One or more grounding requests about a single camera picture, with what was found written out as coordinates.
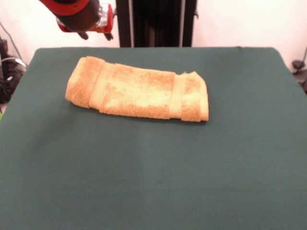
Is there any dark green table cloth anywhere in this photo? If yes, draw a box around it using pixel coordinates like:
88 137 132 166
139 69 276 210
0 46 307 230

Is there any tan terry towel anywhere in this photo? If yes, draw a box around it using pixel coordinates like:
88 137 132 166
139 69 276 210
64 56 211 122

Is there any black cable bundle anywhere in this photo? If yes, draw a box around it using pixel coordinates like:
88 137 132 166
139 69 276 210
0 21 27 104

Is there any black metal frame stand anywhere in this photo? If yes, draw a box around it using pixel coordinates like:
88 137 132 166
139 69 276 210
112 0 200 48

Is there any black floor device with cable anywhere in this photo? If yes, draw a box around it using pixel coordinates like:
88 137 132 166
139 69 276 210
291 45 307 94

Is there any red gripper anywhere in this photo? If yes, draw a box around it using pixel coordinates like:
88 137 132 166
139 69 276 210
57 4 114 41

